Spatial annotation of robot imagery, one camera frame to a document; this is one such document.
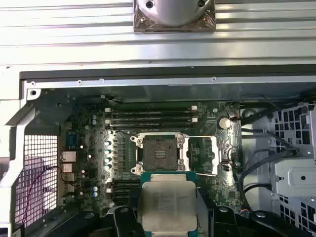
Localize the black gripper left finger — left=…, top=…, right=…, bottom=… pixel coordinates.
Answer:
left=53, top=206, right=147, bottom=237

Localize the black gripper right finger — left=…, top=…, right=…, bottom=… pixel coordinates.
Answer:
left=209, top=205, right=312, bottom=237

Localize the silver CPU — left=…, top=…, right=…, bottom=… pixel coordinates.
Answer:
left=137, top=171, right=206, bottom=237

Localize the metal socket cover frame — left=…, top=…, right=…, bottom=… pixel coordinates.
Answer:
left=184, top=135, right=220, bottom=176

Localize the CPU socket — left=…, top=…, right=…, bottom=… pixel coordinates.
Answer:
left=130, top=132, right=185, bottom=174

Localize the green motherboard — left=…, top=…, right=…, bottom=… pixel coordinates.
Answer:
left=59, top=98, right=241, bottom=215

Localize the silver perforated drive cage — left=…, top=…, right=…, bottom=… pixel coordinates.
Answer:
left=271, top=103, right=316, bottom=237

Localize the blue rear port connector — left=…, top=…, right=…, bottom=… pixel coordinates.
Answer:
left=65, top=132, right=79, bottom=150

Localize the round silver coin battery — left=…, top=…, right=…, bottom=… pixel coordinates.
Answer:
left=218, top=117, right=232, bottom=129

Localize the black open PC case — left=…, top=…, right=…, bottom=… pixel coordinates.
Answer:
left=0, top=65, right=316, bottom=237

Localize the dark looping cable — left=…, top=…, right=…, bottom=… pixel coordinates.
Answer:
left=237, top=148, right=297, bottom=213

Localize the thin red wire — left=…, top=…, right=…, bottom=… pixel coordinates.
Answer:
left=23, top=164, right=67, bottom=223

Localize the square brown base plate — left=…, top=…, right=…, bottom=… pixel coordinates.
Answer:
left=133, top=0, right=217, bottom=32

